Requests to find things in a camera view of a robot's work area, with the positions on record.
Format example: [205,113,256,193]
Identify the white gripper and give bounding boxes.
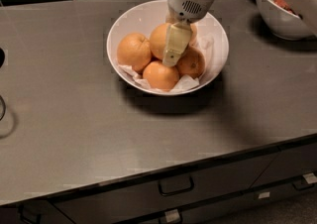
[162,0,214,67]

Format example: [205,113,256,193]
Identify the orange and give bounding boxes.
[189,24,197,46]
[150,23,170,59]
[143,60,179,91]
[176,47,205,79]
[117,33,152,72]

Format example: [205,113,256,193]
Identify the white bowl with oranges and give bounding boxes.
[106,0,230,97]

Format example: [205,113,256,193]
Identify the white bowl with strawberries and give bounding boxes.
[256,0,313,41]

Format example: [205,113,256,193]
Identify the white paper liner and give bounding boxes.
[109,34,228,96]

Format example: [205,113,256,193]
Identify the red strawberries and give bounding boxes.
[272,0,295,15]

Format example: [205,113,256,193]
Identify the dark drawer front centre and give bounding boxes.
[57,154,274,224]

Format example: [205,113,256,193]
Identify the black drawer handle centre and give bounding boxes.
[158,175,195,197]

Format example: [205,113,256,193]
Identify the black drawer handle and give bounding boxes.
[158,175,195,197]
[292,172,317,191]
[18,204,42,224]

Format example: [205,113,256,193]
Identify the black wire object left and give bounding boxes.
[0,47,8,122]

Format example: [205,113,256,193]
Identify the black drawer handle right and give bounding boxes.
[292,172,317,191]

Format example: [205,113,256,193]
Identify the black drawer handle left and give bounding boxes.
[18,204,42,224]

